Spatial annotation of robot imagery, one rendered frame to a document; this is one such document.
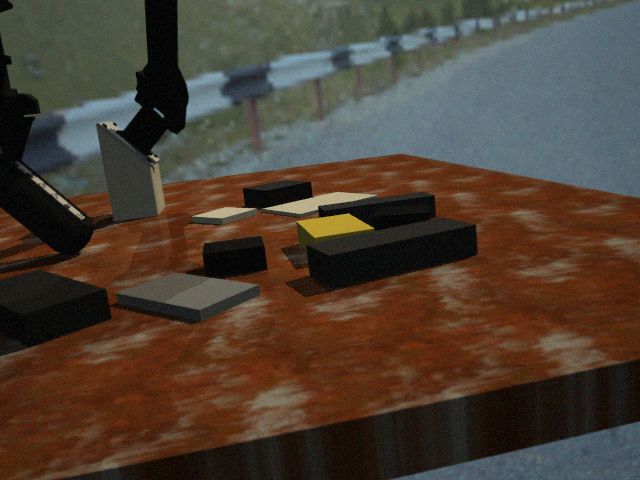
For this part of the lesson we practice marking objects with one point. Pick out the dark grey controller unit with green rocker switches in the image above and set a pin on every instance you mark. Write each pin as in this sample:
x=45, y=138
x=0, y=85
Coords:
x=41, y=208

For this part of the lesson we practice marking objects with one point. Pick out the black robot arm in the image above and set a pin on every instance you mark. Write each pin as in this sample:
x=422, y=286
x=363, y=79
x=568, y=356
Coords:
x=160, y=84

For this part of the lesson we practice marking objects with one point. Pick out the yellow box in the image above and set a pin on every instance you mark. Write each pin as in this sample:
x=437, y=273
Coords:
x=327, y=228

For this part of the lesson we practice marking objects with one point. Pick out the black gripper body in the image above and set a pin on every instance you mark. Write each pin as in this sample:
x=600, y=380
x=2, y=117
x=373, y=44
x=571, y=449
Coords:
x=12, y=103

